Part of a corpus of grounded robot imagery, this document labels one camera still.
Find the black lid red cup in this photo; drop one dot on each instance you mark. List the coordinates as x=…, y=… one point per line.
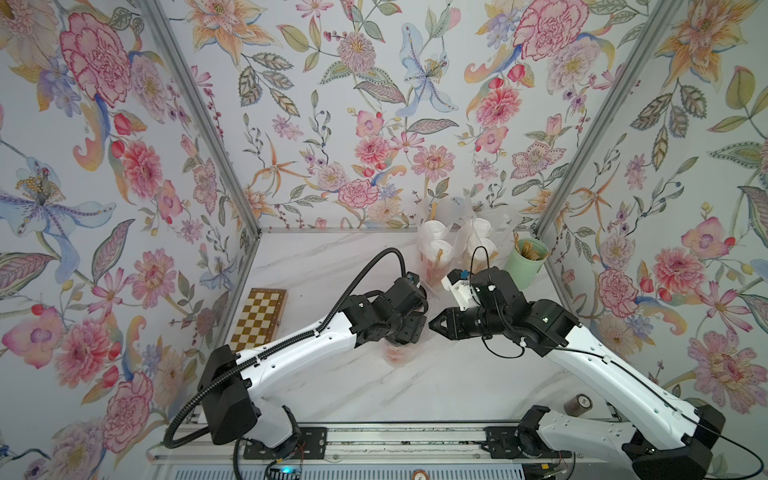
x=397, y=355

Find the wooden stir sticks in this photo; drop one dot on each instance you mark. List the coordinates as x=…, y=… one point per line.
x=527, y=249

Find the white lid red back cup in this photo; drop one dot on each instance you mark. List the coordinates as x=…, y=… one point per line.
x=437, y=258

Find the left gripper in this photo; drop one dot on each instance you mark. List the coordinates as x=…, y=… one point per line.
x=417, y=323

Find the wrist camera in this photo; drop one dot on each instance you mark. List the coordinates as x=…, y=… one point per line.
x=411, y=281
x=489, y=288

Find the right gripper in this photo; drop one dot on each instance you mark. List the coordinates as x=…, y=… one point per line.
x=454, y=329

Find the white lid red cup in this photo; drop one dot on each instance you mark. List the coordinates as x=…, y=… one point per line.
x=432, y=230
x=437, y=258

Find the white lid floral cup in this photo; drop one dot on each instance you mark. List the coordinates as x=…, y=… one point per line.
x=479, y=228

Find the wooden chessboard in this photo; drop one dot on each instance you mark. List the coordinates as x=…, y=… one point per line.
x=259, y=320

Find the white lid beige cup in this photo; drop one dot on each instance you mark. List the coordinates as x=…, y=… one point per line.
x=479, y=254

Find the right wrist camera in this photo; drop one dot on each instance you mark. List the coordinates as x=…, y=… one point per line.
x=489, y=288

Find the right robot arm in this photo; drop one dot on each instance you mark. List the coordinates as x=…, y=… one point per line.
x=661, y=435

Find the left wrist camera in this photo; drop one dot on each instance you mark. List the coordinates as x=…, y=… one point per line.
x=411, y=281

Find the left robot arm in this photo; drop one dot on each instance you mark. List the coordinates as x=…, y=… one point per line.
x=236, y=406

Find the green cup holder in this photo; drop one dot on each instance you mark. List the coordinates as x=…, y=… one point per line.
x=523, y=271

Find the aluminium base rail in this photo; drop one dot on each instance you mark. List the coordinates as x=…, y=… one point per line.
x=434, y=442

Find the clear plastic bag pile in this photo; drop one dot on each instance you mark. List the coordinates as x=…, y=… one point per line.
x=448, y=213

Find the clear plastic carrier bag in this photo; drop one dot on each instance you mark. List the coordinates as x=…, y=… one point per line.
x=504, y=221

